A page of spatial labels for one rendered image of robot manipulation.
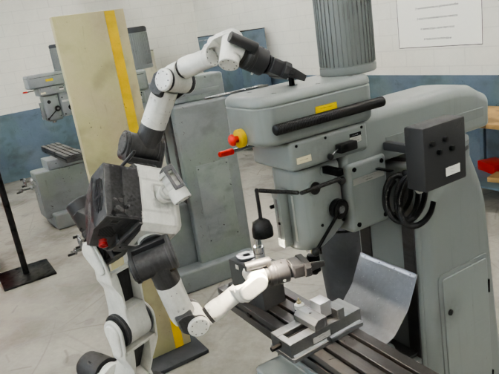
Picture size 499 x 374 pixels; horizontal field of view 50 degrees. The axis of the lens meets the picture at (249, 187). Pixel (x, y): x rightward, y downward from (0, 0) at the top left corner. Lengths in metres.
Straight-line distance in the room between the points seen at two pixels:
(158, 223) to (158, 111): 0.39
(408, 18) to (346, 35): 5.26
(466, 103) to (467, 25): 4.32
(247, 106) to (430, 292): 1.06
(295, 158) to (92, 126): 1.85
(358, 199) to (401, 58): 5.43
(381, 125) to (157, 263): 0.91
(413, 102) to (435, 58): 4.83
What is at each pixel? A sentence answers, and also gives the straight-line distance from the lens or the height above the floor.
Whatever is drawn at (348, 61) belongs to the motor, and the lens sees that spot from 1.91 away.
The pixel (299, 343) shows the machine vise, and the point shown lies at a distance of 2.03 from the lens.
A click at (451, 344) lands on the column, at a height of 0.76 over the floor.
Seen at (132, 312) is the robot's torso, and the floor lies 1.09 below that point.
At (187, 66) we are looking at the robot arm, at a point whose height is 2.00.
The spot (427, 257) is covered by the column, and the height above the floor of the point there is 1.16.
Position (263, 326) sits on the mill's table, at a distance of 2.35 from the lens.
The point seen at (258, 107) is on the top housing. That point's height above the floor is 1.86.
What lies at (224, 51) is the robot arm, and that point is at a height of 2.04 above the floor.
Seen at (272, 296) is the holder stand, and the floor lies 0.98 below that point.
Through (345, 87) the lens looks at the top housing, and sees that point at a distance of 1.83.
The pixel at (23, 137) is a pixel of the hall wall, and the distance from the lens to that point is 10.68.
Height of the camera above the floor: 2.11
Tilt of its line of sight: 17 degrees down
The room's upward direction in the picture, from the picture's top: 9 degrees counter-clockwise
